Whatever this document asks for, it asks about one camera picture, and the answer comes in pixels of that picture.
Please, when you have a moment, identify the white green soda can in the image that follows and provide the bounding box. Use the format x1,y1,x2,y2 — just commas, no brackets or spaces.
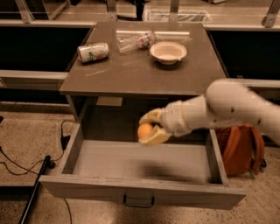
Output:
77,42,109,63

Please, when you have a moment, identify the clear plastic bottle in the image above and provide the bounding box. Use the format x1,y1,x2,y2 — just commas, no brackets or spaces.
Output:
116,32,155,53

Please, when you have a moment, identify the black drawer handle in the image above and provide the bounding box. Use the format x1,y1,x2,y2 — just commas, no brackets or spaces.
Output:
122,195,155,208

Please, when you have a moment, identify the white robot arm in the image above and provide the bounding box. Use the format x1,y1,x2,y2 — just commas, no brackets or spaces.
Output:
138,79,280,145

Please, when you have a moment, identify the black pole on floor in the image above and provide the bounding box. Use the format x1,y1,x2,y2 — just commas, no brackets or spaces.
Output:
18,155,51,224

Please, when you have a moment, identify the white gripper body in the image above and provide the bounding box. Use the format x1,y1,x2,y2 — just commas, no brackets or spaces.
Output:
160,101,192,137

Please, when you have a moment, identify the black power adapter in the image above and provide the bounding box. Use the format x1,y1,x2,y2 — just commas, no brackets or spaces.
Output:
60,136,70,151

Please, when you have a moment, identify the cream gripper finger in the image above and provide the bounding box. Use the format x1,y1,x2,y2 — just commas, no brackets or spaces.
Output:
139,108,163,124
138,125,171,146

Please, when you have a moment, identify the orange backpack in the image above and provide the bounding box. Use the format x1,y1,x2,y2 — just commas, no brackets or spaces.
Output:
215,124,264,176

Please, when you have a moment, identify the black floor cable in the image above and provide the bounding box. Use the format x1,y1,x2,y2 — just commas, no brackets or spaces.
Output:
0,119,76,224

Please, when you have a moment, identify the orange fruit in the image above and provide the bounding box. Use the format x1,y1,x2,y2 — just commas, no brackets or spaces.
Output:
137,123,153,138

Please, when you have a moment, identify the grey open top drawer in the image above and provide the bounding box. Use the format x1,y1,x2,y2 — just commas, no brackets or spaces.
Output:
39,105,247,211

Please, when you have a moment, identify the grey counter cabinet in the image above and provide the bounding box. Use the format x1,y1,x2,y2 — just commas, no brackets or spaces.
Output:
59,22,225,116

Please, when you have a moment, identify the white paper bowl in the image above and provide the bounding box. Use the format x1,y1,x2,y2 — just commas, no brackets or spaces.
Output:
150,41,187,65

